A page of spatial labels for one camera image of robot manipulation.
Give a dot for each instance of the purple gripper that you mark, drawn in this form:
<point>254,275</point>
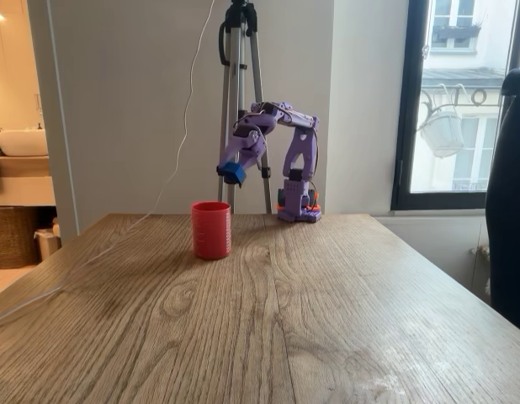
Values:
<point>244,152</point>

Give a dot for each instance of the blue toy brick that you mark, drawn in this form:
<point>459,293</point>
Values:
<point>234,171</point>

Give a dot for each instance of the purple robot arm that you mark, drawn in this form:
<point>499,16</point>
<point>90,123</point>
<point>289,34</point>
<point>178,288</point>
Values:
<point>300,168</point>

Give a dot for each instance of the red plastic cup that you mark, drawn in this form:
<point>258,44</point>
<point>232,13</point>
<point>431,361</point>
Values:
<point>211,230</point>

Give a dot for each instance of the white hanging planter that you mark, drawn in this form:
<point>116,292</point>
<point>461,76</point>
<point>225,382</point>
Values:
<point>443,130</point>

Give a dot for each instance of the white paper bag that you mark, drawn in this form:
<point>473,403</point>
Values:
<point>47,244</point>

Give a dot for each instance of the white sink basin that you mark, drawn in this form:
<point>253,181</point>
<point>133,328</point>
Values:
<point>23,142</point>

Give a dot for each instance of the wooden vanity counter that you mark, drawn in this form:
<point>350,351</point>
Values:
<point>22,168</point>

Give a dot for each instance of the woven wicker basket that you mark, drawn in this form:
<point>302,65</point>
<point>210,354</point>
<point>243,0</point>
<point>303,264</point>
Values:
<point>11,237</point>

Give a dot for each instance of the black office chair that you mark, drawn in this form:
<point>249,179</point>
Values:
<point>509,202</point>

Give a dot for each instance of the silver camera tripod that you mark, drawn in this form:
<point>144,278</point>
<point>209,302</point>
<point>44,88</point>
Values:
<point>233,76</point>

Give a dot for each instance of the black window frame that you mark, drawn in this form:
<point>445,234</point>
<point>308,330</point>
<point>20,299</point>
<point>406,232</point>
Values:
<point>405,109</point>

